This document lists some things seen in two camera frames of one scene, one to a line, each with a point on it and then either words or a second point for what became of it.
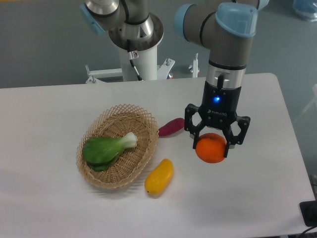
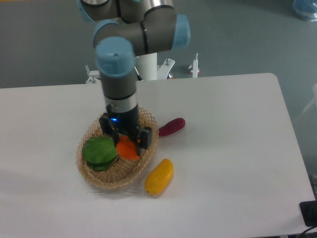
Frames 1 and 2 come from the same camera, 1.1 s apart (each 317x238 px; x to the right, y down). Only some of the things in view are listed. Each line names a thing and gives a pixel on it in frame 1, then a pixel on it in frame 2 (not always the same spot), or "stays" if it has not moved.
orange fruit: [211, 148] -> [126, 148]
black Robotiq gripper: [218, 109] -> [126, 122]
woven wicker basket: [117, 122] stays
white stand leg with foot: [194, 68] stays
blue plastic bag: [306, 9] stays
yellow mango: [158, 179] stays
